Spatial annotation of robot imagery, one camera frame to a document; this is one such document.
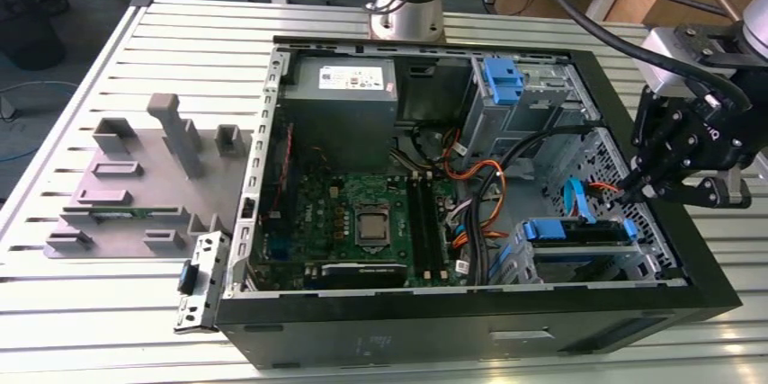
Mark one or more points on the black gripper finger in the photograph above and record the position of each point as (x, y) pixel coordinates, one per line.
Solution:
(714, 190)
(663, 141)

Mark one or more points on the hard disk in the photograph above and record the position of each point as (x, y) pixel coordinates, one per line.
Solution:
(543, 230)

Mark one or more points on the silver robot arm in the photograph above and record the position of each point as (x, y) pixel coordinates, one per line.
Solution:
(408, 15)

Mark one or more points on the metal disk bay cage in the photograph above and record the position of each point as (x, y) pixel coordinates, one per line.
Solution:
(588, 250)

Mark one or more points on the metal optical drive cage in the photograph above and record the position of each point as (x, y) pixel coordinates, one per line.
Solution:
(540, 109)

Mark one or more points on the blue drive bay latch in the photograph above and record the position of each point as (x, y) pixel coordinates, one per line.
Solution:
(503, 83)

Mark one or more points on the black RAM slot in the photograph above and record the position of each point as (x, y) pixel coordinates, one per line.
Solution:
(434, 222)
(419, 222)

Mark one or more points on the silver CPU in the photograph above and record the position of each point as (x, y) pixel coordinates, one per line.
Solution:
(374, 227)

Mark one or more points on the grey power supply unit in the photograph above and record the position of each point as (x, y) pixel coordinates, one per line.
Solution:
(342, 132)

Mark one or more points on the black graphics card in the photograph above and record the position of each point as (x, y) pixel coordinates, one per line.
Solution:
(363, 274)

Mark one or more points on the black PC case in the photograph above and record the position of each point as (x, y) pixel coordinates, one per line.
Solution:
(420, 334)

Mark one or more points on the green motherboard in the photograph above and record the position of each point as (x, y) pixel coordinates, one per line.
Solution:
(318, 204)

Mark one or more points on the grey parts rack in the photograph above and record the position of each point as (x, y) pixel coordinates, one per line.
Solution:
(150, 186)

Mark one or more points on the green RAM stick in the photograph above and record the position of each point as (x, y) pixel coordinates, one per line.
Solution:
(135, 213)

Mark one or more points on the black waste bin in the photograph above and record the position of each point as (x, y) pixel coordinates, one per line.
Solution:
(36, 42)

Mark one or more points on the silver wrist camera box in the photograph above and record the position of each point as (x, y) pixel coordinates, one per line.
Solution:
(660, 60)

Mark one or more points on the metal expansion slot bracket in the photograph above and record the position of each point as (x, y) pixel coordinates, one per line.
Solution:
(207, 267)

